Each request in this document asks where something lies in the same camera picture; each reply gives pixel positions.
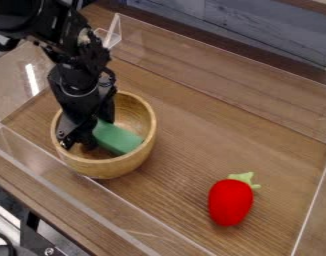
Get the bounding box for black table leg frame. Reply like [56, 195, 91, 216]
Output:
[0, 209, 69, 256]

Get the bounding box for clear acrylic tray wall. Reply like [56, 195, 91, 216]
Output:
[0, 123, 215, 256]

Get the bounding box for clear acrylic corner bracket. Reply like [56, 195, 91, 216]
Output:
[93, 14, 121, 50]

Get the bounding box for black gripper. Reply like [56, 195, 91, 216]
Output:
[48, 64, 116, 151]

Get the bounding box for green rectangular block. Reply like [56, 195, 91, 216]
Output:
[92, 119, 143, 155]

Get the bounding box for brown wooden bowl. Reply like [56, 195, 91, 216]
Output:
[49, 91, 157, 179]

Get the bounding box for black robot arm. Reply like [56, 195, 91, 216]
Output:
[0, 0, 116, 149]

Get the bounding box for red plush strawberry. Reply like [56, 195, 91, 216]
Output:
[207, 172, 260, 226]

